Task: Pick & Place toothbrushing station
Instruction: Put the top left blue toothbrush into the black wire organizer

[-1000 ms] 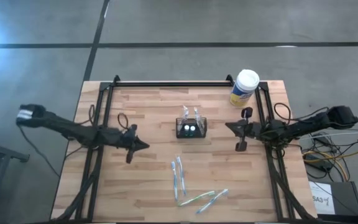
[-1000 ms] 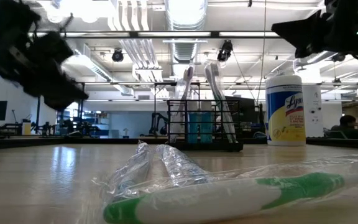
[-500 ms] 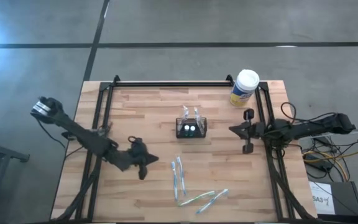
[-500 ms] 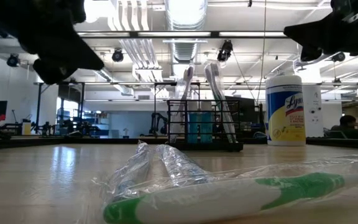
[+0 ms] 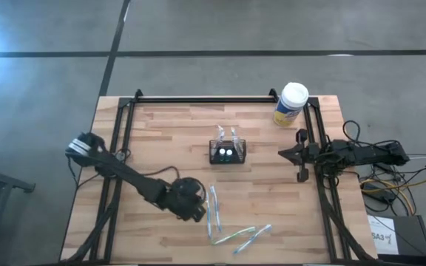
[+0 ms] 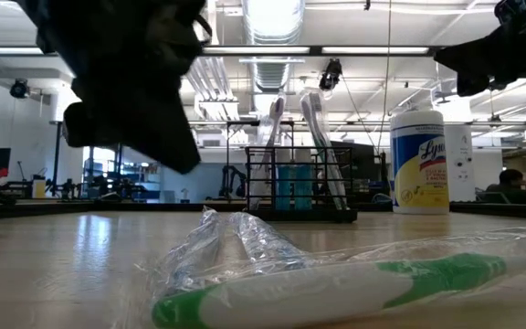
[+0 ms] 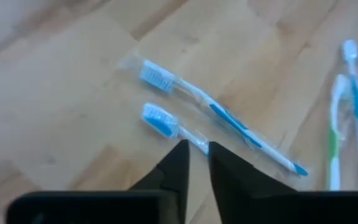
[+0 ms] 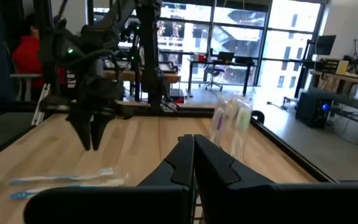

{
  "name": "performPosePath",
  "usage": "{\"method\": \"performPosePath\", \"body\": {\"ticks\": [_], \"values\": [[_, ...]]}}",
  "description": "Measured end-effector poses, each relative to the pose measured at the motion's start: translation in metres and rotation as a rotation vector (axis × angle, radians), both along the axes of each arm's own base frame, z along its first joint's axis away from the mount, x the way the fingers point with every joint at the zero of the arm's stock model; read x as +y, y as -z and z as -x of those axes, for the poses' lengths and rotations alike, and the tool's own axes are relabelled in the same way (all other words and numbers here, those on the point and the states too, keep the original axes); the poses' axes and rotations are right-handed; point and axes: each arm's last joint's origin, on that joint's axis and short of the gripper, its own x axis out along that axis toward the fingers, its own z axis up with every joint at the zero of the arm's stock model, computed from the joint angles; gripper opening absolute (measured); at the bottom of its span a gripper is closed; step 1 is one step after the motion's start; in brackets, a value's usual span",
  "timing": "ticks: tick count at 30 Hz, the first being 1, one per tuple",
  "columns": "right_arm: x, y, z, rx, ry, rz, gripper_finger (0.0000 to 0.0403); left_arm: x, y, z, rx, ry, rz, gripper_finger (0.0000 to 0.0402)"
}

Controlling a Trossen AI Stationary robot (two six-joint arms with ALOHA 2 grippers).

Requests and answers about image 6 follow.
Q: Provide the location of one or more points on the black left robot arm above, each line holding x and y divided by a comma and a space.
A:
108, 18

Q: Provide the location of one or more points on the black screen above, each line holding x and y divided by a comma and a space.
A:
363, 160

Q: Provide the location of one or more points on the white pillar with face stickers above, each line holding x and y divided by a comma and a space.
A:
461, 160

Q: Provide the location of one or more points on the disinfecting wipes canister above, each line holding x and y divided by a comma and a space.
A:
418, 183

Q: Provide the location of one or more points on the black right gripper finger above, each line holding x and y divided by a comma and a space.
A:
473, 84
468, 55

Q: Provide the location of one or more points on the black background robot arm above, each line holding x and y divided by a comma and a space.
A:
241, 189

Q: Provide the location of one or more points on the grey office chair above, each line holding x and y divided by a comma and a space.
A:
491, 197

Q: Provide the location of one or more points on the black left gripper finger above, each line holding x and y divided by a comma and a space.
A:
144, 132

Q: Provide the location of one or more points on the yellow white container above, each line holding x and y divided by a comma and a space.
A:
38, 189

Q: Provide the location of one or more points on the black aluminium table frame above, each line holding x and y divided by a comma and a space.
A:
62, 210

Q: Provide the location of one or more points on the black hanging camera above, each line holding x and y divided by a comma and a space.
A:
331, 75

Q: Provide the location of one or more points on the black ceiling spotlight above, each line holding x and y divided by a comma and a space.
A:
19, 89

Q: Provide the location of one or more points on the teal bottle white cap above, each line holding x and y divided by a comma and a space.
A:
302, 187
284, 187

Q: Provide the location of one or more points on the person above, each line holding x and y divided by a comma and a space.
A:
512, 189

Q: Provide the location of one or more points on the black tall stand frame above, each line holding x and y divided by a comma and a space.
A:
56, 160

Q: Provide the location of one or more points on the silver ceiling duct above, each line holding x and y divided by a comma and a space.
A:
272, 73

